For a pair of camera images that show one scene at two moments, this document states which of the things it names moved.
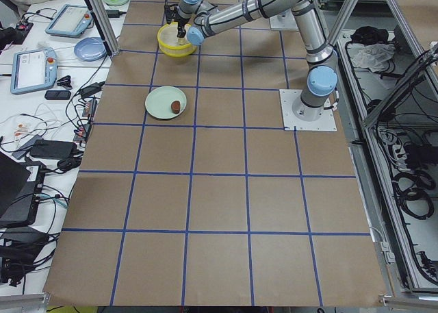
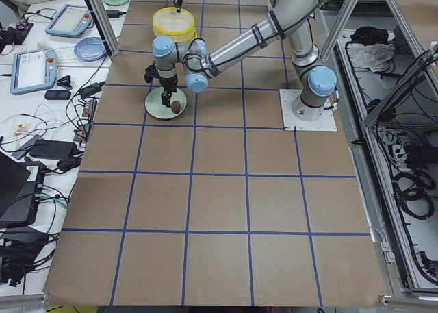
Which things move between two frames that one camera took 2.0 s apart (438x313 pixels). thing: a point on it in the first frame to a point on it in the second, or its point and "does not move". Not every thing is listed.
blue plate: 90,48 does not move
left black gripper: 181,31 to 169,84
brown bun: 175,106 does not move
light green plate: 165,102 does not move
